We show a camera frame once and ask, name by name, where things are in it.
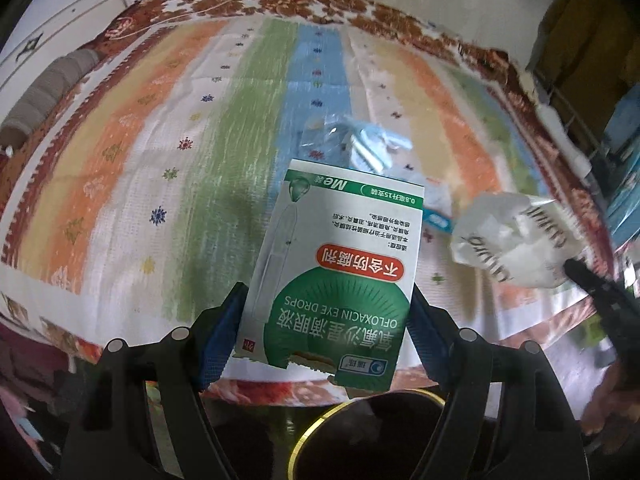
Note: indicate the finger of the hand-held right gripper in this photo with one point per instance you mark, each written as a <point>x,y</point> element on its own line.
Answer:
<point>600,290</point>

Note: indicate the white printed paper bag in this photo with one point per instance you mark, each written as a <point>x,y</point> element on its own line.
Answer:
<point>510,240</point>

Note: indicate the striped mat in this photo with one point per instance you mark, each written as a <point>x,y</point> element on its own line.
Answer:
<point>150,160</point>

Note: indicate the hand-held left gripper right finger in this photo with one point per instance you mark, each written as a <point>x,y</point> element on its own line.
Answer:
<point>425,340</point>

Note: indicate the floral blanket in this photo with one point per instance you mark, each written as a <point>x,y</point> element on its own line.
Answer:
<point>400,25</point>

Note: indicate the white cloth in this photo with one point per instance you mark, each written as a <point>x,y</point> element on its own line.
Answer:
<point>565,135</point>

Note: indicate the dark bin with gold rim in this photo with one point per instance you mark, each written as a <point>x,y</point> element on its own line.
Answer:
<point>380,440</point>

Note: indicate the clear plastic bag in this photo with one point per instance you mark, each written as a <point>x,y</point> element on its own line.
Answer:
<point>360,142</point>

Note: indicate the grey striped pillow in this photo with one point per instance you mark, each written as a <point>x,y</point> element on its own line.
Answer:
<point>45,95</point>

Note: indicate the metal rack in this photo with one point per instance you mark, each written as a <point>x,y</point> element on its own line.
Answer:
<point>555,90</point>

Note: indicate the blue white small packet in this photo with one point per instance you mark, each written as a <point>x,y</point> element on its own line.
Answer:
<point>440,220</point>

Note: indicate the green white medicine box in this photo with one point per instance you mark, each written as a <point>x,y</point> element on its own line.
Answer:
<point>335,240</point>

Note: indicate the blue cartoon print curtain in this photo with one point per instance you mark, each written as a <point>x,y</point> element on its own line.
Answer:
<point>625,160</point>

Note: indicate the white headboard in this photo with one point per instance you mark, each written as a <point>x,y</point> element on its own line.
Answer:
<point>60,25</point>

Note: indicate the person's right hand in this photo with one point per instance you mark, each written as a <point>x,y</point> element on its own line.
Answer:
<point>615,410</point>

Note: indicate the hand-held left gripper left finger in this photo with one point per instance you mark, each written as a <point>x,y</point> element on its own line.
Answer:
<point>222,330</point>

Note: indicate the mustard yellow garment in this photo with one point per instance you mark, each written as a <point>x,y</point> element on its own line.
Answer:
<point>575,35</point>

